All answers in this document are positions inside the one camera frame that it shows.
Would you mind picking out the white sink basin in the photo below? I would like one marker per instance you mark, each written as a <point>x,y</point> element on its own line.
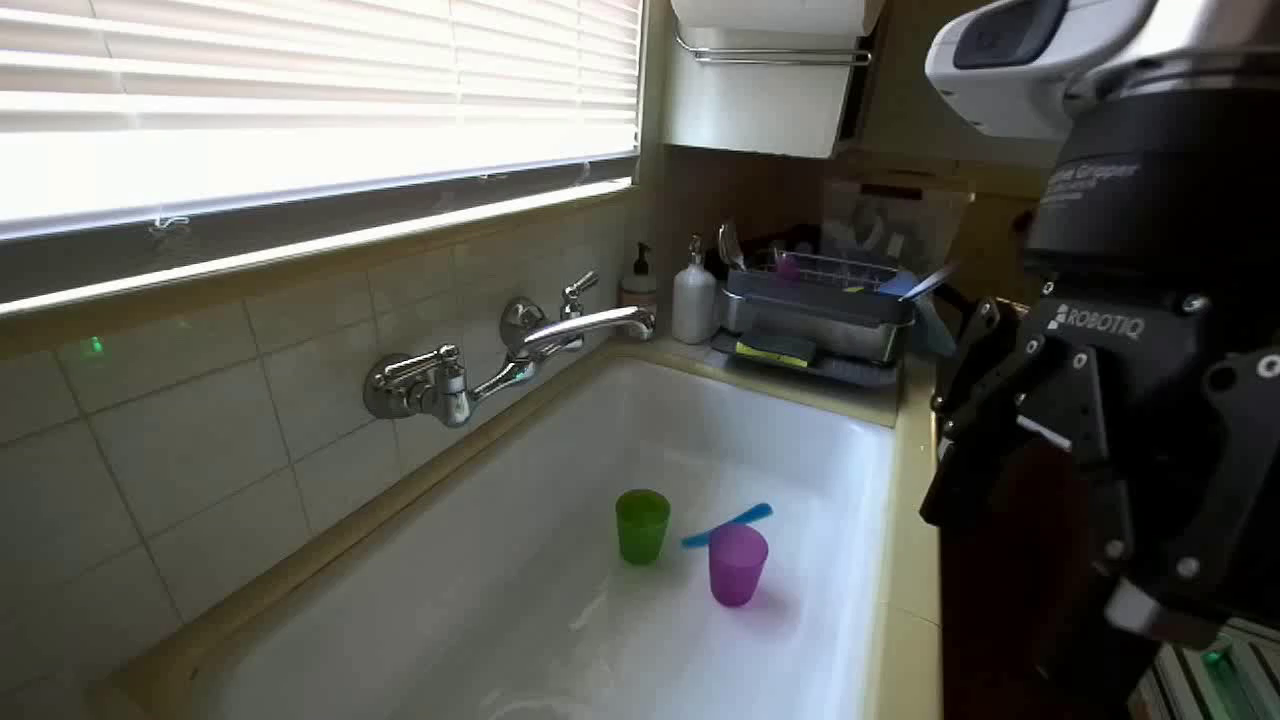
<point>562,602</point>

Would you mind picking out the metal frame with green light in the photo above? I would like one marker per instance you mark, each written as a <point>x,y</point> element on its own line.
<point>1221,673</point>

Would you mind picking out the grey dish rack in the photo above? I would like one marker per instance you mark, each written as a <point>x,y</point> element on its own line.
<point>813,313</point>

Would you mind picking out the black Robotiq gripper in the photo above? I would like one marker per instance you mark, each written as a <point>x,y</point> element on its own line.
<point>1146,212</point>

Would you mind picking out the cardboard box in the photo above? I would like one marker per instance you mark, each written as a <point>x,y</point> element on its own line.
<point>885,220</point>

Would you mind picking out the purple plastic cup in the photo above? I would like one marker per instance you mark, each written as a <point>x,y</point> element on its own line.
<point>736,567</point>

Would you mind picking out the green plastic cup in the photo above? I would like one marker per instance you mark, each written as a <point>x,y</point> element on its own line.
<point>640,524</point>

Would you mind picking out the white soap bottle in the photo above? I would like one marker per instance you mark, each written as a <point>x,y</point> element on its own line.
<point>692,300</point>

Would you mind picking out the soap dispenser with dark pump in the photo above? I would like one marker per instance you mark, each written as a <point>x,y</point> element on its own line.
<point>640,281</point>

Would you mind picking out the blue plastic spoon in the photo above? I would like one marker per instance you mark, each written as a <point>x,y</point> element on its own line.
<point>725,524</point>

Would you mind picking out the white paper towel holder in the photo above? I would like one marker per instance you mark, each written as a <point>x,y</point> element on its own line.
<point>760,82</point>

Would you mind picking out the chrome wall faucet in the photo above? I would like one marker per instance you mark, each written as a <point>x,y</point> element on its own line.
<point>440,380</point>

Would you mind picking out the white window blind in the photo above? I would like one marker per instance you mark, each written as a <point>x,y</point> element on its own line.
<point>322,93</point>

